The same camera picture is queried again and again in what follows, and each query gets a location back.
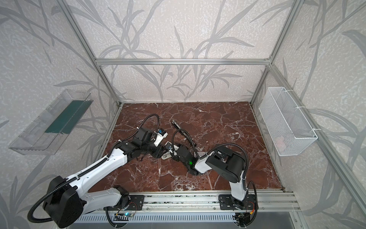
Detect green circuit board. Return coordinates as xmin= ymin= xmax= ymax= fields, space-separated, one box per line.
xmin=114 ymin=212 xmax=135 ymax=221

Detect clear plastic wall tray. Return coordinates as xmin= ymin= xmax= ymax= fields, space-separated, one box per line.
xmin=9 ymin=89 xmax=93 ymax=156

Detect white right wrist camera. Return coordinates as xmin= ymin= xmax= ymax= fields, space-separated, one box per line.
xmin=166 ymin=143 xmax=179 ymax=157

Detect aluminium frame profiles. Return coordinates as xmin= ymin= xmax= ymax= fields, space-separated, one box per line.
xmin=56 ymin=1 xmax=366 ymax=214

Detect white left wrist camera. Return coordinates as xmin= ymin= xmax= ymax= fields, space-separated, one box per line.
xmin=154 ymin=128 xmax=168 ymax=147

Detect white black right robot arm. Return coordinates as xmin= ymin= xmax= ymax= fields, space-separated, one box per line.
xmin=169 ymin=129 xmax=249 ymax=208

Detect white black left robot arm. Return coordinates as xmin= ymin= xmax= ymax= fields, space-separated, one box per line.
xmin=27 ymin=126 xmax=168 ymax=228

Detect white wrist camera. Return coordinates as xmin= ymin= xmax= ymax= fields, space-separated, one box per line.
xmin=166 ymin=143 xmax=179 ymax=157
xmin=154 ymin=128 xmax=168 ymax=147

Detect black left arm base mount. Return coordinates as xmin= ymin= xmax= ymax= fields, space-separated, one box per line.
xmin=107 ymin=195 xmax=145 ymax=211

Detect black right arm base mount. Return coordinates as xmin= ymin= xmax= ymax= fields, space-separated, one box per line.
xmin=218 ymin=194 xmax=258 ymax=210

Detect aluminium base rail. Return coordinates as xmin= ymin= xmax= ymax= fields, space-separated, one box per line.
xmin=76 ymin=189 xmax=308 ymax=229

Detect white wire mesh basket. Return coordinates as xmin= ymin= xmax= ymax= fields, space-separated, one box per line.
xmin=259 ymin=87 xmax=318 ymax=156

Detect pink object in basket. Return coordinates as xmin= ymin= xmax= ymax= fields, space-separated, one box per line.
xmin=274 ymin=136 xmax=287 ymax=152

